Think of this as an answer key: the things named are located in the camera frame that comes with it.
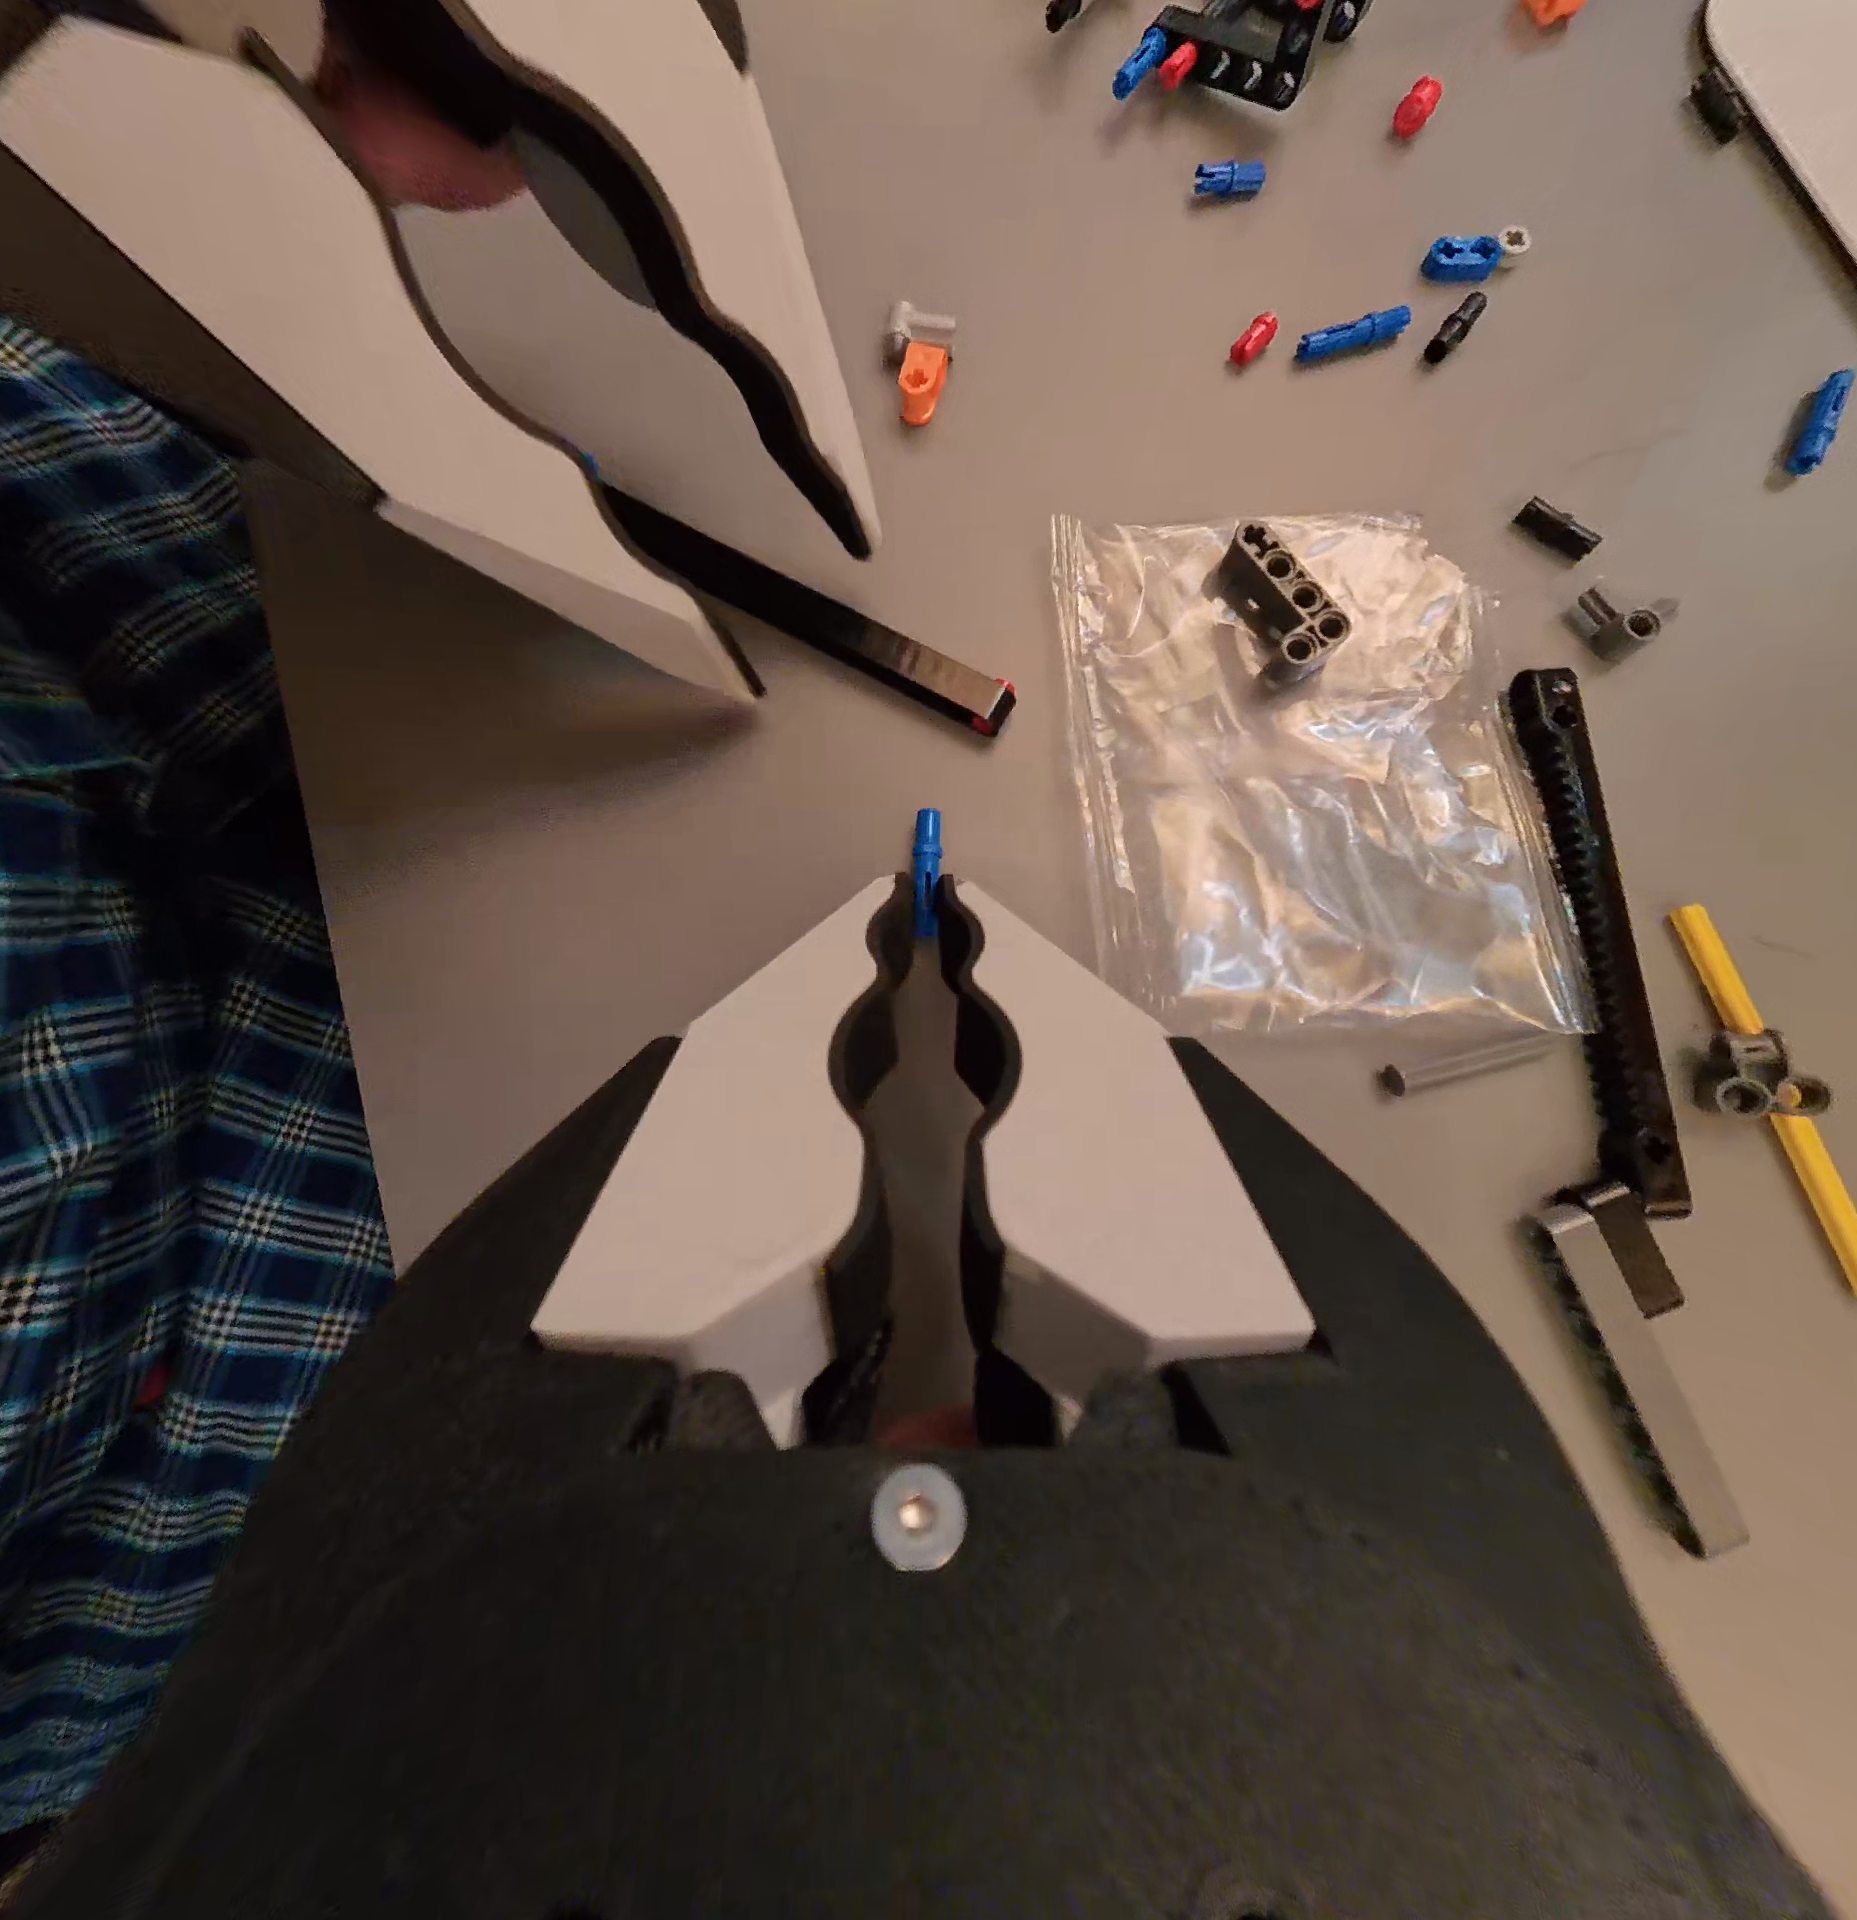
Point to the light grey lego bracket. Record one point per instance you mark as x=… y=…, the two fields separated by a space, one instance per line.
x=917 y=323

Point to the dark grey angled lego beam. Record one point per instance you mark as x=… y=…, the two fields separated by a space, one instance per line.
x=1289 y=601

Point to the long black lego beam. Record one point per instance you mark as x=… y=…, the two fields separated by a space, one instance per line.
x=839 y=623

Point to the orange lego connector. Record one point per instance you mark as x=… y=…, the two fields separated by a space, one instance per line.
x=1553 y=9
x=923 y=387

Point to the blue lego connector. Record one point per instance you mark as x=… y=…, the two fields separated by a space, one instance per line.
x=1458 y=259

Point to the lego vehicle assembly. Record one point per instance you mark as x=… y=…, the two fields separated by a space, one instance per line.
x=1244 y=53

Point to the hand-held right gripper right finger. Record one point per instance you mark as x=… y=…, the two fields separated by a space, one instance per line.
x=1140 y=1201

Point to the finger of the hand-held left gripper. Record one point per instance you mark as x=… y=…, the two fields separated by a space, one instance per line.
x=148 y=181
x=718 y=194

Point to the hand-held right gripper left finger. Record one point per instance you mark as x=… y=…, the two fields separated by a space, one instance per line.
x=688 y=1201

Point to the short black lego pin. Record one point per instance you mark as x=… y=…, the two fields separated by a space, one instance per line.
x=1556 y=529

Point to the black lego gear rack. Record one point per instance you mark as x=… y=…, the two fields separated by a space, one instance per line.
x=1598 y=931

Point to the grey lego axle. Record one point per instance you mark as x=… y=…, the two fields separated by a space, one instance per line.
x=1467 y=1068

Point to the person's left hand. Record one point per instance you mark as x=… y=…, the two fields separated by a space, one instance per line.
x=433 y=142

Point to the dark grey lego axle connector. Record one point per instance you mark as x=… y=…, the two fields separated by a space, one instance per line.
x=1753 y=1077

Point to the black board clip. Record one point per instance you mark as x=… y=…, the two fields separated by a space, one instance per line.
x=1718 y=104

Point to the blue plaid shirt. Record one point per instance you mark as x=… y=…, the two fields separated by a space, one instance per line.
x=118 y=1050

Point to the clear plastic bag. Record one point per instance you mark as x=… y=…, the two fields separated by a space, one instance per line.
x=1318 y=841

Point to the white flat board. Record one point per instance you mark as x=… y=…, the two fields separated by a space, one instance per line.
x=1814 y=120

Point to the grey lego pin connector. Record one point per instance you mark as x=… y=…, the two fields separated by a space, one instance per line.
x=1616 y=627

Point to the yellow lego axle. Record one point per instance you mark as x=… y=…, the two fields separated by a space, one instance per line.
x=1836 y=1201

